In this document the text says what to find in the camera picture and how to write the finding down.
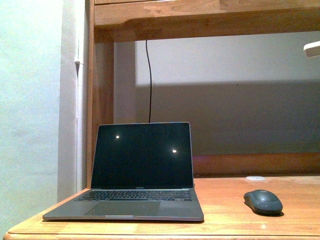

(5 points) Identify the dark grey computer mouse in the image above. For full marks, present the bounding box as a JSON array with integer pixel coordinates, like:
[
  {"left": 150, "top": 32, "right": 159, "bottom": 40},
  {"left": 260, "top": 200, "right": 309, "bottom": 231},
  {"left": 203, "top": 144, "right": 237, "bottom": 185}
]
[{"left": 243, "top": 189, "right": 283, "bottom": 216}]

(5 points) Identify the grey open laptop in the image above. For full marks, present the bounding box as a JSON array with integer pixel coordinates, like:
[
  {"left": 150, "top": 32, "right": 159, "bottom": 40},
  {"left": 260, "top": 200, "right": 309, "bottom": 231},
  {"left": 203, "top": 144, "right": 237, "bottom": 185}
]
[{"left": 43, "top": 122, "right": 204, "bottom": 222}]

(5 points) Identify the wooden desk hutch shelf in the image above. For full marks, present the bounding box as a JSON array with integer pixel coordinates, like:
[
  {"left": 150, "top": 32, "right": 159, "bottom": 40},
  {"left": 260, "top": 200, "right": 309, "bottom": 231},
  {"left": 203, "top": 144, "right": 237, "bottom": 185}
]
[{"left": 86, "top": 0, "right": 320, "bottom": 181}]

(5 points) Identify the wooden desk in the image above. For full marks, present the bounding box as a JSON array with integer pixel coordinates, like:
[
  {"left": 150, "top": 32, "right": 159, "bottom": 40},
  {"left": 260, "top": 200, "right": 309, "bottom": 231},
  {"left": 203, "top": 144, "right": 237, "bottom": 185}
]
[{"left": 4, "top": 176, "right": 320, "bottom": 240}]

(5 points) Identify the white lamp head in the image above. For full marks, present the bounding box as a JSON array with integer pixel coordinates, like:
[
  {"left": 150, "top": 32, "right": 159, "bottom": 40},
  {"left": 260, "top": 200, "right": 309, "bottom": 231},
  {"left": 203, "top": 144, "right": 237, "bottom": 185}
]
[{"left": 303, "top": 41, "right": 320, "bottom": 58}]

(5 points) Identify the black hanging cable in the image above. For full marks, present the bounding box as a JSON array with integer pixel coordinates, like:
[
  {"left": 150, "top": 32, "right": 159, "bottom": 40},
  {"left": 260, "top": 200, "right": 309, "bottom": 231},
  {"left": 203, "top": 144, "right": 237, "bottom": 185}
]
[{"left": 145, "top": 39, "right": 153, "bottom": 124}]

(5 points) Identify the white wall cable conduit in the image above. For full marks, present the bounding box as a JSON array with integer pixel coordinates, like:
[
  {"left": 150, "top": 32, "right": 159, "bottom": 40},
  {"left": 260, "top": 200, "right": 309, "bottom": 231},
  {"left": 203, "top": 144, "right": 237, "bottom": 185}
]
[{"left": 74, "top": 37, "right": 82, "bottom": 193}]

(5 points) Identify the white cable grommet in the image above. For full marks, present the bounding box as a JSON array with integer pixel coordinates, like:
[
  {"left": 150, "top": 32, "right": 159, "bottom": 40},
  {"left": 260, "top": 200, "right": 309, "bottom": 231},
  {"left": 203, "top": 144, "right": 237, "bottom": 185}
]
[{"left": 246, "top": 176, "right": 266, "bottom": 181}]

